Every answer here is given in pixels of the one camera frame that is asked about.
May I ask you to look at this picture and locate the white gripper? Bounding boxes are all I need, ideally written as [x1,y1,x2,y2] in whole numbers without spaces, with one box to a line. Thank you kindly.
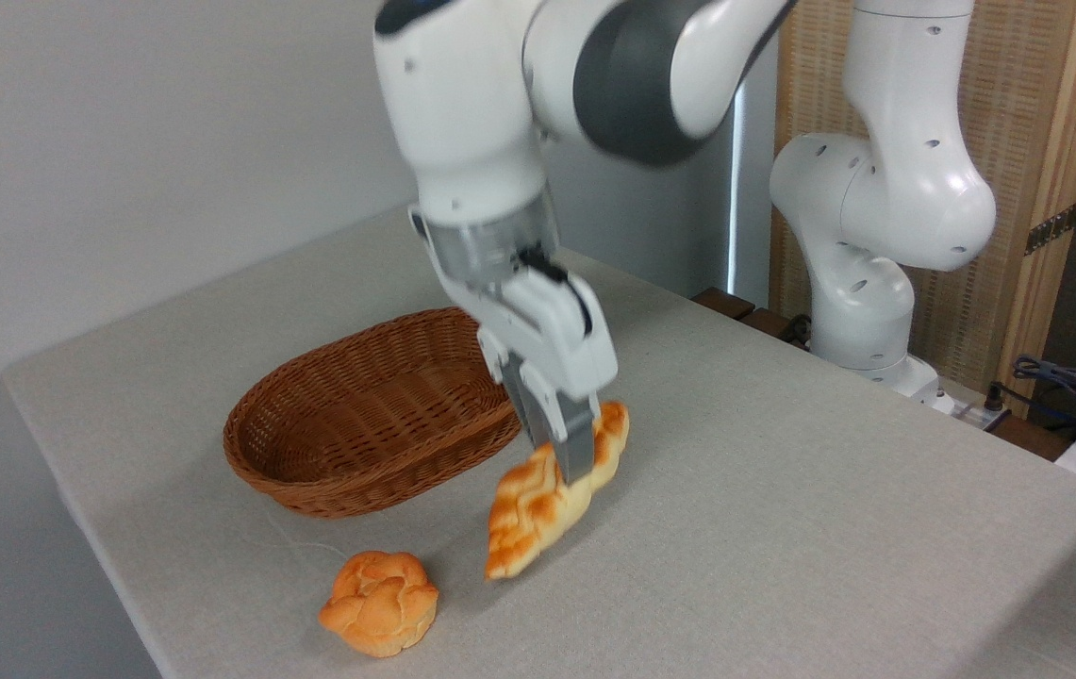
[475,270,620,489]

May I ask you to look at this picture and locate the long braided bread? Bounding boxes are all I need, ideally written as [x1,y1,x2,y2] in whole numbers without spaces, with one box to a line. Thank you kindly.
[483,400,632,583]

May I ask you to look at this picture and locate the round knotted bread roll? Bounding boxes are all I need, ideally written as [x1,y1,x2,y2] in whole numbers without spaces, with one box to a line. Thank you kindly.
[317,550,441,659]

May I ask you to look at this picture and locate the brown oval wicker basket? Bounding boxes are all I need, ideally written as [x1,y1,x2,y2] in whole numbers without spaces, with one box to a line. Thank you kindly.
[223,306,525,520]

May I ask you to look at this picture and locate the metal screen hinge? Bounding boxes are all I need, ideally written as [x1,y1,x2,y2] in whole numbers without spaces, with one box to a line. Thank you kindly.
[1024,200,1076,257]

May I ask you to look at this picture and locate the wooden folding screen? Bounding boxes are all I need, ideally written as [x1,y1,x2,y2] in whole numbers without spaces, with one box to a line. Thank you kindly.
[770,0,1076,418]

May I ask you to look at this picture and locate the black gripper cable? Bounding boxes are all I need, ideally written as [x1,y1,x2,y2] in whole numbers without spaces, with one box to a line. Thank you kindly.
[516,244,596,337]

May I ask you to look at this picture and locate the black cable bundle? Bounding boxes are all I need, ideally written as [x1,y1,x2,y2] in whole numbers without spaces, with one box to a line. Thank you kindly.
[984,355,1076,444]

